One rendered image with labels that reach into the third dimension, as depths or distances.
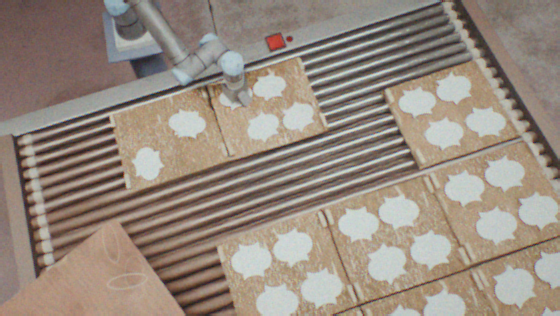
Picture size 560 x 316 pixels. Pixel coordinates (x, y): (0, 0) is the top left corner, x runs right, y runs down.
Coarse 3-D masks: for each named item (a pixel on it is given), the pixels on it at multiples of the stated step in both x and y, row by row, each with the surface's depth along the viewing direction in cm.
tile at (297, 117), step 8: (296, 104) 199; (304, 104) 199; (288, 112) 198; (296, 112) 198; (304, 112) 198; (312, 112) 197; (288, 120) 197; (296, 120) 196; (304, 120) 196; (312, 120) 196; (288, 128) 195; (296, 128) 195
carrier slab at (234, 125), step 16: (288, 64) 207; (256, 80) 205; (288, 80) 204; (304, 80) 204; (256, 96) 202; (288, 96) 202; (304, 96) 201; (224, 112) 200; (240, 112) 200; (256, 112) 200; (272, 112) 199; (320, 112) 198; (224, 128) 198; (240, 128) 197; (304, 128) 196; (320, 128) 196; (240, 144) 195; (256, 144) 195; (272, 144) 194
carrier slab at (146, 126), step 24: (192, 96) 204; (120, 120) 201; (144, 120) 201; (168, 120) 200; (120, 144) 197; (144, 144) 197; (168, 144) 196; (192, 144) 196; (216, 144) 195; (168, 168) 193; (192, 168) 192
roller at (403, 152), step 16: (512, 112) 196; (368, 160) 192; (384, 160) 192; (320, 176) 190; (336, 176) 190; (272, 192) 189; (288, 192) 189; (224, 208) 188; (240, 208) 187; (176, 224) 187; (192, 224) 186; (144, 240) 185
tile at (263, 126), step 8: (248, 120) 198; (256, 120) 197; (264, 120) 197; (272, 120) 197; (248, 128) 196; (256, 128) 196; (264, 128) 196; (272, 128) 196; (256, 136) 195; (264, 136) 195
